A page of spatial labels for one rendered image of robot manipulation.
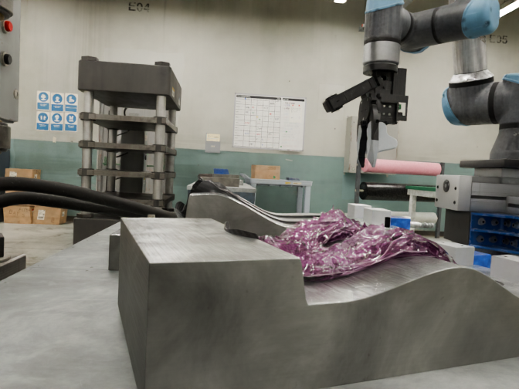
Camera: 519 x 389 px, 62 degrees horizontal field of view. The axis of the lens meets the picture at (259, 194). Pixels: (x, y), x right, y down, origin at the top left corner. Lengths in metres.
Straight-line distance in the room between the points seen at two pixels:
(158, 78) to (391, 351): 4.43
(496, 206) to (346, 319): 0.91
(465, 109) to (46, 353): 1.19
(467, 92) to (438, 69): 6.95
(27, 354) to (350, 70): 7.45
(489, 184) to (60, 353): 1.05
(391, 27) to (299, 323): 0.72
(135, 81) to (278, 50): 3.38
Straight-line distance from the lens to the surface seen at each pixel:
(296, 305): 0.35
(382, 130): 0.93
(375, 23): 0.97
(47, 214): 7.36
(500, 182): 1.27
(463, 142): 8.37
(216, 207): 0.73
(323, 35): 7.75
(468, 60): 1.36
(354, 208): 0.92
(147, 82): 4.73
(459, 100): 1.37
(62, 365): 0.44
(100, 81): 4.82
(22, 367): 0.44
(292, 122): 7.35
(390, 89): 0.97
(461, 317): 0.47
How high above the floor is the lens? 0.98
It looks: 3 degrees down
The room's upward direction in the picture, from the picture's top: 3 degrees clockwise
